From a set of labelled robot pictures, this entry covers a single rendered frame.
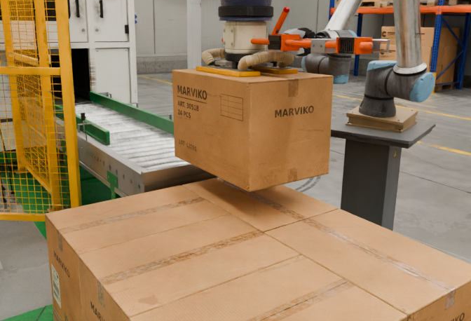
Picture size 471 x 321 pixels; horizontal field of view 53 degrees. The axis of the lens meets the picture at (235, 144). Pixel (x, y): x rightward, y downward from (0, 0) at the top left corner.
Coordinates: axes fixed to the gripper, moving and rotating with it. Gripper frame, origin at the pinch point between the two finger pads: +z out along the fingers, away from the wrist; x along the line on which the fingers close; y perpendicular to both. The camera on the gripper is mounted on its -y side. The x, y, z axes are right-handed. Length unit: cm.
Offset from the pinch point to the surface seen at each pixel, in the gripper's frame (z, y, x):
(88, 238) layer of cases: 73, 16, -65
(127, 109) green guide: -21, 202, -59
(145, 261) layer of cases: 64, -10, -65
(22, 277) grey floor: 81, 102, -120
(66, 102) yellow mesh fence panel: 44, 130, -38
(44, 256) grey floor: 66, 119, -120
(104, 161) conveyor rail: 35, 103, -66
